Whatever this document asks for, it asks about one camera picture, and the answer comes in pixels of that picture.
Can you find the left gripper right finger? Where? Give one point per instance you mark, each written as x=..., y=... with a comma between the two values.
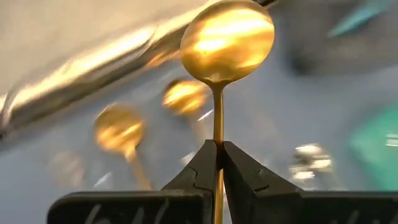
x=248, y=193

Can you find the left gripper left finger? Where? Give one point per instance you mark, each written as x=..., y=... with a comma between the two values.
x=199, y=177

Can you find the clear plastic container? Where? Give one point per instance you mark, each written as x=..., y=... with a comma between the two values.
x=77, y=71

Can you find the teal plastic container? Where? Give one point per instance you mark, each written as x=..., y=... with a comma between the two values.
x=376, y=155

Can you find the gold spoon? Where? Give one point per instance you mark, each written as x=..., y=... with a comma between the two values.
x=185, y=96
x=119, y=129
x=227, y=43

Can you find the blue-grey table mat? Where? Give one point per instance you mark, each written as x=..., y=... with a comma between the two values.
x=280, y=118

